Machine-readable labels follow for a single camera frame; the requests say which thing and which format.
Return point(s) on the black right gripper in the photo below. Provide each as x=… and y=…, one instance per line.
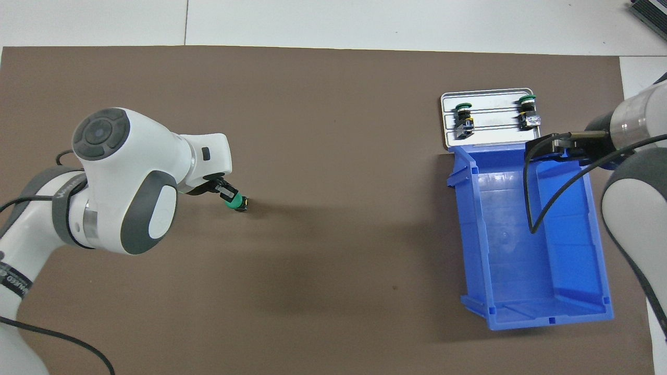
x=599, y=124

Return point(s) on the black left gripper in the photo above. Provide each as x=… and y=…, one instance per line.
x=200, y=186

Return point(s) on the green push button switch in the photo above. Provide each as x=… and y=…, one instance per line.
x=529, y=112
x=235, y=202
x=464, y=120

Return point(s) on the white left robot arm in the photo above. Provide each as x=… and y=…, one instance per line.
x=130, y=172

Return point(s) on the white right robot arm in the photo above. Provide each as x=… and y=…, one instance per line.
x=635, y=208

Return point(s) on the grey metal tray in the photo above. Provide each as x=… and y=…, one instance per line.
x=495, y=136

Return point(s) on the blue plastic storage bin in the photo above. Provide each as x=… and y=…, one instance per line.
x=521, y=260

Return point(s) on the brown paper table mat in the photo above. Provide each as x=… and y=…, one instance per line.
x=333, y=130

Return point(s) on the black ribbed device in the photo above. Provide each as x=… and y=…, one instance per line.
x=654, y=10

